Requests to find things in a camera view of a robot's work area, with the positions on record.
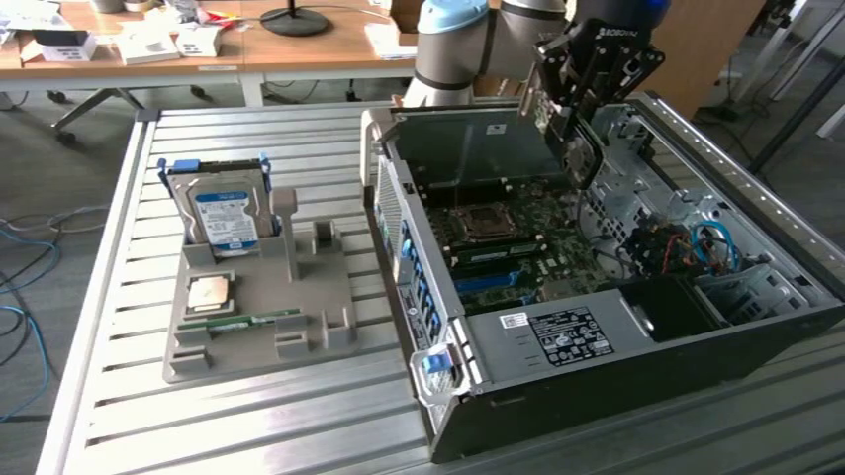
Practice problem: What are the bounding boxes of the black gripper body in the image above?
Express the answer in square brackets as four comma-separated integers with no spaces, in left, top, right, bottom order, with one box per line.
[565,0,671,75]

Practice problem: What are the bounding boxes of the black graphics card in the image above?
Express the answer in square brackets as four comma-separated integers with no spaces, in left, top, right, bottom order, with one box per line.
[519,73,604,191]

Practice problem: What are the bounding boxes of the wooden partition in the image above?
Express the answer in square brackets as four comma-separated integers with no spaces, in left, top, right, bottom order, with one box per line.
[632,0,771,120]

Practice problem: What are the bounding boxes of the brown cardboard box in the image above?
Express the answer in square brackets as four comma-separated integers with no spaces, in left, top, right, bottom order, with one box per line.
[388,0,424,34]

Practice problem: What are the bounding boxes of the white booklet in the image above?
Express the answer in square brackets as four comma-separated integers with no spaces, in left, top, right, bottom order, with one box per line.
[362,22,420,61]

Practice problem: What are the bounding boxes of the perforated metal drive cage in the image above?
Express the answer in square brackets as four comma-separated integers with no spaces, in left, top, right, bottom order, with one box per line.
[576,142,664,248]

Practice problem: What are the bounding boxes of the green motherboard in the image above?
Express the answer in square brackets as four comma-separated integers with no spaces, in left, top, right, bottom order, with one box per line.
[421,177,621,316]

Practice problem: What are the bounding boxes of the long black expansion slot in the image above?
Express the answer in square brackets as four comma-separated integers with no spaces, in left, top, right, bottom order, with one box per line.
[452,260,523,279]

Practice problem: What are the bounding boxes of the black round lamp base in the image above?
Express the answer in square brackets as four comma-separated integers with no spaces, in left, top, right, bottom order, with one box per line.
[258,0,332,38]

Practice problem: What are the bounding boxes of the blue expansion slot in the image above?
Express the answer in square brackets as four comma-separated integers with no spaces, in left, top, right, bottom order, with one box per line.
[453,274,520,297]

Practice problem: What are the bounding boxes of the metal disk bay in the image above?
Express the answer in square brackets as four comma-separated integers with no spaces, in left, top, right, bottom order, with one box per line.
[691,264,810,328]

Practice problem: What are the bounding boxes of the small white printed box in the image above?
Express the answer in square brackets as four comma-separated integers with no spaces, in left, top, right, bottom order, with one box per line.
[176,24,222,58]

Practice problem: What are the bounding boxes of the grey power supply unit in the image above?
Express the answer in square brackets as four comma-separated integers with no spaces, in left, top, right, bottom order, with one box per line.
[453,289,659,387]

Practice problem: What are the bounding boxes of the hard disk with blue carrier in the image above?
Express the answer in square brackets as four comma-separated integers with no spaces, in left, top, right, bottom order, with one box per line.
[156,152,282,258]

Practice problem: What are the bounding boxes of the blue case release latch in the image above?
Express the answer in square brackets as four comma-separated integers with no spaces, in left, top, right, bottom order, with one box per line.
[421,348,451,378]

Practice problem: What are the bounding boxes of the flat white box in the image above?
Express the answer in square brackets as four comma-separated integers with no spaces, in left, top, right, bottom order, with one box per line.
[116,27,181,66]

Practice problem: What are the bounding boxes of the grey parts rack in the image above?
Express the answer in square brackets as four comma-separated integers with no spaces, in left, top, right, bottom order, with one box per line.
[161,186,361,385]

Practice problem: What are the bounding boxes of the open black PC case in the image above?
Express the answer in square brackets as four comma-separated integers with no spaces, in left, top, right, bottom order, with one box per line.
[358,90,845,465]

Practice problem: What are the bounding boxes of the CPU chip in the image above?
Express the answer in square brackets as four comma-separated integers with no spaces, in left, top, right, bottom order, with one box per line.
[184,275,236,313]

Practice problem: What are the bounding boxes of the green RAM stick with label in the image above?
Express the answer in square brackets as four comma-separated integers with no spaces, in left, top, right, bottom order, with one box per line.
[177,309,301,332]

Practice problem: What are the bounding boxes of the white box with black lid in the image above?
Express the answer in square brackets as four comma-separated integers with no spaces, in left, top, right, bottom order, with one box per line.
[30,29,98,63]

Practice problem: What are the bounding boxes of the stack of papers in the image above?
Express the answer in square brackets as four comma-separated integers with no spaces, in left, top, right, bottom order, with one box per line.
[0,0,74,32]

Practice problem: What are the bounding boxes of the white desk frame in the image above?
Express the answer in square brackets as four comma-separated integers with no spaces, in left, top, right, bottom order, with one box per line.
[724,0,845,140]

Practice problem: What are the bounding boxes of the red and orange wires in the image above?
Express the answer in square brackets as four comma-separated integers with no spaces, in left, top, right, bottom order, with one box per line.
[663,232,695,274]

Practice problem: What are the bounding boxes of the wooden desk with white frame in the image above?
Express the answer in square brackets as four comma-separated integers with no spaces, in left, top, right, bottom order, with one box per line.
[0,0,249,144]
[240,0,529,108]

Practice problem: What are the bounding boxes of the blue data wire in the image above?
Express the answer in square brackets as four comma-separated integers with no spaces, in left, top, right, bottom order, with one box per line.
[688,220,742,274]

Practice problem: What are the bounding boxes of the grey floor cable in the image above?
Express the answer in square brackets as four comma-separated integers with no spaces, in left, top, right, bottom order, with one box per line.
[0,205,110,237]

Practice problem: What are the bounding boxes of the blue floor cable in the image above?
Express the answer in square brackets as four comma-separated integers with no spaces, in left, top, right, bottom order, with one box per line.
[0,225,61,296]
[0,304,54,423]

